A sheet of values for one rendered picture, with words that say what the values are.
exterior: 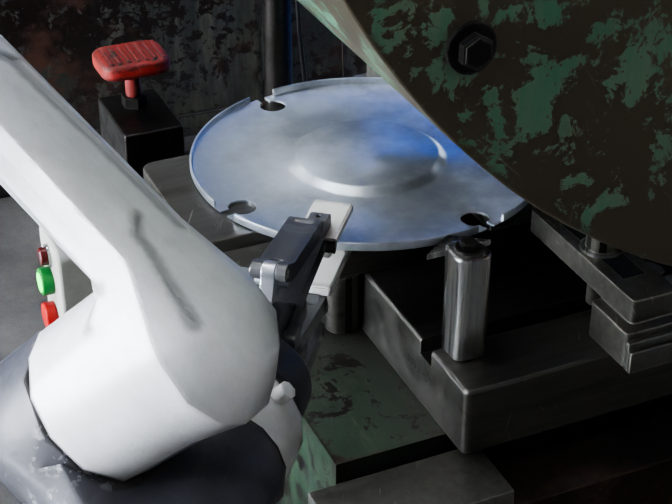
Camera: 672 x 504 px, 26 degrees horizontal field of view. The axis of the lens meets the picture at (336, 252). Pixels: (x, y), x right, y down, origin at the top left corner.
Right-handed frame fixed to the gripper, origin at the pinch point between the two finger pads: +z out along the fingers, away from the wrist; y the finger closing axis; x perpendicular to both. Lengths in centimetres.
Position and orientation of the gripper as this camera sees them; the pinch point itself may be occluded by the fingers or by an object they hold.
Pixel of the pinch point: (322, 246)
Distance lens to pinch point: 107.9
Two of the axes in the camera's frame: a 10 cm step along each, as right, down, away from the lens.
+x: -9.7, -1.3, 2.1
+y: 0.0, -8.5, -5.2
